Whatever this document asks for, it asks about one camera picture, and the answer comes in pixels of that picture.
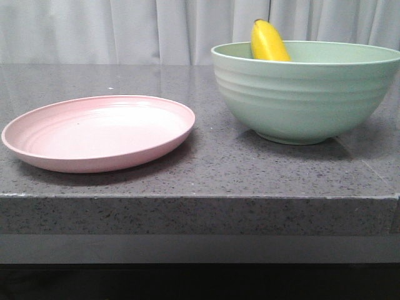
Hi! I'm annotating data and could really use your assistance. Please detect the green bowl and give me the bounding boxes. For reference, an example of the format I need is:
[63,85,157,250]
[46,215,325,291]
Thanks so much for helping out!
[211,41,399,145]

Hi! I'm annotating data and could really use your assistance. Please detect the pink plate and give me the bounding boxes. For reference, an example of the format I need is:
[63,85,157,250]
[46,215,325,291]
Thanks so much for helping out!
[1,95,196,173]

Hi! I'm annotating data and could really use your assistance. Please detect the pale grey curtain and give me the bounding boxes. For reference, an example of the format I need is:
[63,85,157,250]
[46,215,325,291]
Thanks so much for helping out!
[1,1,399,65]

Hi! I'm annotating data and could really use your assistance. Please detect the yellow banana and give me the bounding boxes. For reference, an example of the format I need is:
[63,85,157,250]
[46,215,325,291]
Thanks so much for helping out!
[251,19,291,61]

